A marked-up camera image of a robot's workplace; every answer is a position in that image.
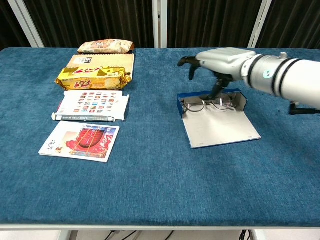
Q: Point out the beige snack bag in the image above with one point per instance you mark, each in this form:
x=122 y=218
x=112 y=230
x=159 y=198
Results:
x=105 y=46

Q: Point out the white booklet with red picture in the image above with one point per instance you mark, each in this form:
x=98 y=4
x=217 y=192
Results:
x=82 y=142

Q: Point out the silver aluminum extrusion post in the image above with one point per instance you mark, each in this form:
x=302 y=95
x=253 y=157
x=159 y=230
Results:
x=160 y=22

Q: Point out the dark pleated curtain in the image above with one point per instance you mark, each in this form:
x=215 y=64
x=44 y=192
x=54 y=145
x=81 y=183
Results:
x=100 y=20

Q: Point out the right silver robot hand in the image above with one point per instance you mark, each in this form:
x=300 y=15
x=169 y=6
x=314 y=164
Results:
x=225 y=61

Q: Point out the flat tan cardboard box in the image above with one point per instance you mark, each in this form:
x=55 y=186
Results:
x=110 y=60

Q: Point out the white flag-pattern package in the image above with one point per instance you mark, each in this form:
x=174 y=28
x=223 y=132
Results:
x=95 y=105

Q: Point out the silver aluminum extrusion beam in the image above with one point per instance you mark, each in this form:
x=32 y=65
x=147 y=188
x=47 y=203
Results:
x=260 y=22
x=25 y=22

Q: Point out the thin-framed eyeglasses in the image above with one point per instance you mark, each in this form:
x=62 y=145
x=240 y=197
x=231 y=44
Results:
x=195 y=105

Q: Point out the blue cardboard box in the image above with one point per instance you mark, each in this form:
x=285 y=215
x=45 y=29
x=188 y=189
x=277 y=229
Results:
x=220 y=127

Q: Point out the blue velvet tablecloth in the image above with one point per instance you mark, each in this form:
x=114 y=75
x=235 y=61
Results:
x=160 y=180

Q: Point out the yellow biscuit packet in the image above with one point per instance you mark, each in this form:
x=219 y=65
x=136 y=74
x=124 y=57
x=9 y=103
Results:
x=92 y=80

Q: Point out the white table frame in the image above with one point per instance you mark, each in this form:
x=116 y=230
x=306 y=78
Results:
x=160 y=227

